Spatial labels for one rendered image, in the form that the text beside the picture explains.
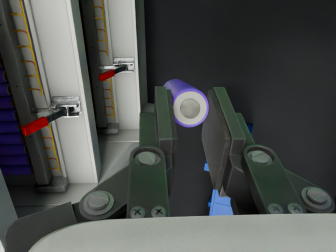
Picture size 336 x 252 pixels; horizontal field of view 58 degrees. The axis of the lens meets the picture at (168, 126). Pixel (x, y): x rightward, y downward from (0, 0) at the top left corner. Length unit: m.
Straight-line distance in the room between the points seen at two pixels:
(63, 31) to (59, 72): 0.06
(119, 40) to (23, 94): 0.24
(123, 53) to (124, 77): 0.05
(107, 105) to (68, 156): 0.19
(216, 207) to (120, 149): 0.25
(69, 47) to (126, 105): 0.26
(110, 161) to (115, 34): 0.25
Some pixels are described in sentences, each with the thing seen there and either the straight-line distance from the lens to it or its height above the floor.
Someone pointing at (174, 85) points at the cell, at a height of 0.55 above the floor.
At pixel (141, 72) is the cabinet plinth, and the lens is 0.77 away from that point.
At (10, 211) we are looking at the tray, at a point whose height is 0.50.
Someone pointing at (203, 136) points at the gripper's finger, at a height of 0.56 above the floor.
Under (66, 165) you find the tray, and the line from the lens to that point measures 0.55.
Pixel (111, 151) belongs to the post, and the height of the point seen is 0.24.
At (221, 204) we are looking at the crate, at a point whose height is 0.20.
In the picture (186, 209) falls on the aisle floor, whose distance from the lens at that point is 1.02.
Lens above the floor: 0.69
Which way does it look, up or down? 55 degrees down
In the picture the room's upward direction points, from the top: 146 degrees counter-clockwise
